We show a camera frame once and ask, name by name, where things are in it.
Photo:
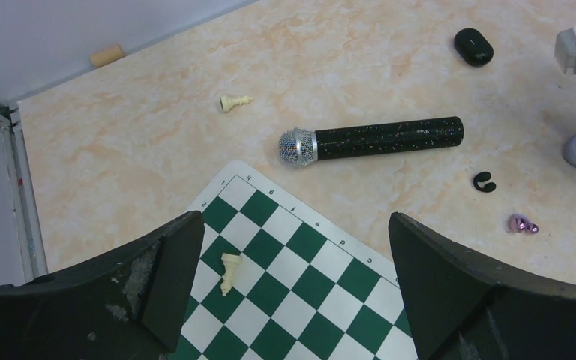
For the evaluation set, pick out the black glitter microphone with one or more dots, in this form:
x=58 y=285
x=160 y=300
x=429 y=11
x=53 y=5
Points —
x=300 y=148

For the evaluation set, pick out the cork stopper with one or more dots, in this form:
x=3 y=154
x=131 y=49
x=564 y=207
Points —
x=107 y=56

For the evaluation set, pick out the black earbud upper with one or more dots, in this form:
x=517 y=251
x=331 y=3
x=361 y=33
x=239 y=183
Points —
x=482 y=182

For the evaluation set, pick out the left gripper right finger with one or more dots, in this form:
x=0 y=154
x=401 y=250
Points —
x=463 y=304

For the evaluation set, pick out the green white chessboard mat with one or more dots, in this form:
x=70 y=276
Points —
x=305 y=289

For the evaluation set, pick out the cream chess pawn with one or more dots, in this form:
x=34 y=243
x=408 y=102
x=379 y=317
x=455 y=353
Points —
x=227 y=102

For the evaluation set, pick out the cream chess knight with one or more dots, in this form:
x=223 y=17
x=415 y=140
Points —
x=231 y=262

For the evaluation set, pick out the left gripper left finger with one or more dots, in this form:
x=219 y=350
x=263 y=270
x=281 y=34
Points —
x=128 y=303

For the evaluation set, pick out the black earbud case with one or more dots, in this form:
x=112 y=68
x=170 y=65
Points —
x=473 y=47

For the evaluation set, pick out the purple earbud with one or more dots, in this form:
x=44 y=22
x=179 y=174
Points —
x=519 y=223

